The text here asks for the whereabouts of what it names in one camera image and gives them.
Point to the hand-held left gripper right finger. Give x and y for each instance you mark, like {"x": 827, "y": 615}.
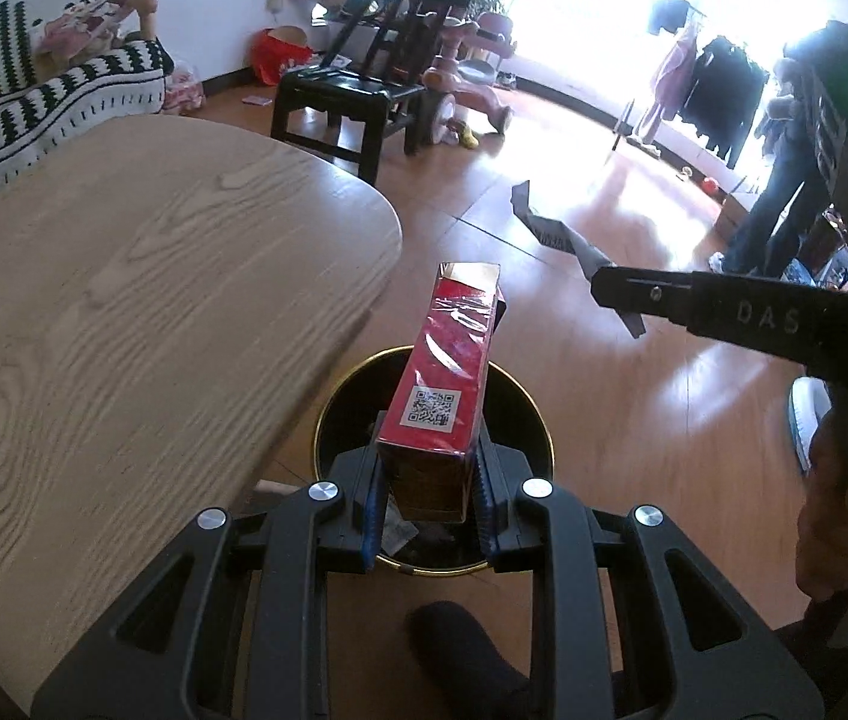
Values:
{"x": 484, "y": 514}

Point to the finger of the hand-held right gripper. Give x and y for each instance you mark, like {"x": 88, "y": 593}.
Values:
{"x": 641, "y": 294}

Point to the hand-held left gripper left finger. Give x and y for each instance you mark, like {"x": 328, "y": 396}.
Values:
{"x": 373, "y": 514}

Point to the dark grey wrapper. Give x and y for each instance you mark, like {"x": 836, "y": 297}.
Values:
{"x": 551, "y": 232}

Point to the black gold-rimmed trash bin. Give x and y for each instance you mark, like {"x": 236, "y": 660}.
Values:
{"x": 349, "y": 405}

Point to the red carton box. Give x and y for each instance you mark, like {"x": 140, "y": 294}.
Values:
{"x": 446, "y": 390}

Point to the person's right hand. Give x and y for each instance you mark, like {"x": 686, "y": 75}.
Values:
{"x": 832, "y": 517}

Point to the person's black socked foot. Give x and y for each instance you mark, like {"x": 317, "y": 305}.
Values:
{"x": 469, "y": 667}

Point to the clothes rack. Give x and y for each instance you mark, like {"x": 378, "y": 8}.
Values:
{"x": 630, "y": 120}

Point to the white slipper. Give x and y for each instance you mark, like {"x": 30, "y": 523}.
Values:
{"x": 804, "y": 420}

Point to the black hanging jacket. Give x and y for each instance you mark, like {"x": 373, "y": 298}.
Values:
{"x": 724, "y": 97}

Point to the pink hanging garment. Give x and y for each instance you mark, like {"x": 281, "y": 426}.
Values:
{"x": 670, "y": 82}

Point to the yellow toy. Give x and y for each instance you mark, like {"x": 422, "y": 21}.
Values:
{"x": 469, "y": 137}

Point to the grey basin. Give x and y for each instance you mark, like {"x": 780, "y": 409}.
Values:
{"x": 478, "y": 71}

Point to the pink tricycle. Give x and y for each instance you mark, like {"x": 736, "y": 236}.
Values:
{"x": 461, "y": 75}

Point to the round wooden table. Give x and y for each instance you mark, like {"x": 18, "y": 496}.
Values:
{"x": 131, "y": 315}

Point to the black wooden chair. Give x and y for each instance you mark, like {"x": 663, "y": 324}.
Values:
{"x": 349, "y": 101}

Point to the small pink card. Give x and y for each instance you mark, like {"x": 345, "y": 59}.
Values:
{"x": 257, "y": 100}

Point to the red bag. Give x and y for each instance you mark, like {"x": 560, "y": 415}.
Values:
{"x": 277, "y": 60}

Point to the pink white plastic bag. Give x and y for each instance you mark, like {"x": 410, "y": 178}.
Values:
{"x": 185, "y": 90}

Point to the black white patterned sofa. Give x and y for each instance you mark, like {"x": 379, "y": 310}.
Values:
{"x": 18, "y": 112}

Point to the pink white cloth bundle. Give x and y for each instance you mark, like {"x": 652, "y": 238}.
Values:
{"x": 82, "y": 30}

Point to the wooden sofa frame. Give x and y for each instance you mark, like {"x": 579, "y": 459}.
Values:
{"x": 144, "y": 11}

